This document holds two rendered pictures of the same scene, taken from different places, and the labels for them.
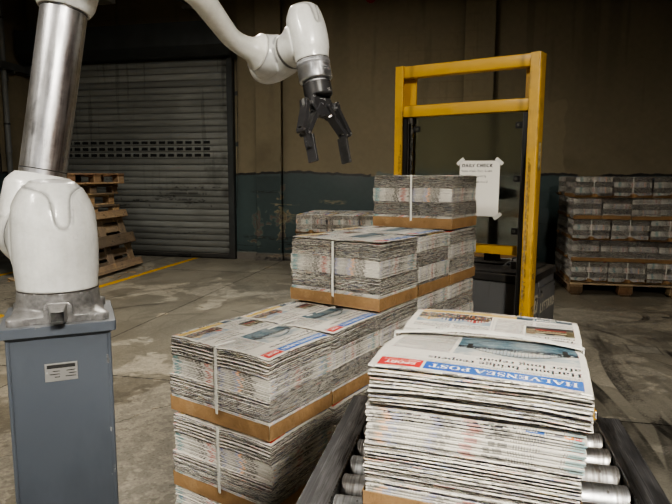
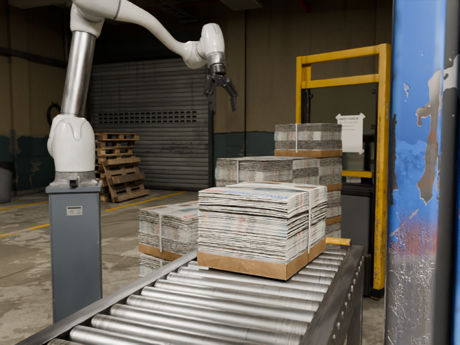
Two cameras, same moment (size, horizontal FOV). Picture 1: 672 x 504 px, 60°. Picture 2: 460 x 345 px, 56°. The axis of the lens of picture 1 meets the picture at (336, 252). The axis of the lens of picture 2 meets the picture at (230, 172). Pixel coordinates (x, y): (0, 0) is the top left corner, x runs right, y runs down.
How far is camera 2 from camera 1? 0.60 m
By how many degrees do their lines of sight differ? 10
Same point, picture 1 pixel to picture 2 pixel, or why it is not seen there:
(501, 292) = (366, 203)
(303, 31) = (209, 39)
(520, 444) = (261, 225)
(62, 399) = (74, 224)
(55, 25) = (79, 42)
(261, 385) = (182, 233)
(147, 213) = (154, 161)
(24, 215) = (59, 133)
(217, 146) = (201, 114)
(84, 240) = (87, 146)
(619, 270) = not seen: outside the picture
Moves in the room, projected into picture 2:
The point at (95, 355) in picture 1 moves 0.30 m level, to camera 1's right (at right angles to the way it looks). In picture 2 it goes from (90, 204) to (163, 205)
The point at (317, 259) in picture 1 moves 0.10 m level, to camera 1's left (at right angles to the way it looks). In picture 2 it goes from (229, 172) to (213, 172)
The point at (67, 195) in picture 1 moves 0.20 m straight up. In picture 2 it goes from (80, 124) to (79, 73)
